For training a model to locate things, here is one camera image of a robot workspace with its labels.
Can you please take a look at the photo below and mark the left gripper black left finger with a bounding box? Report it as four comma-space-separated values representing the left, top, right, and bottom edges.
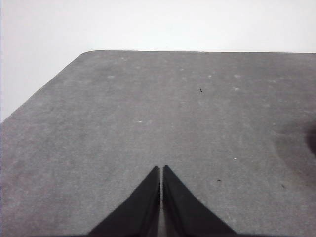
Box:
88, 165, 161, 236

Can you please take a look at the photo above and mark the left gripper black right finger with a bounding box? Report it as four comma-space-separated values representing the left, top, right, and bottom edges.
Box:
161, 164, 238, 236

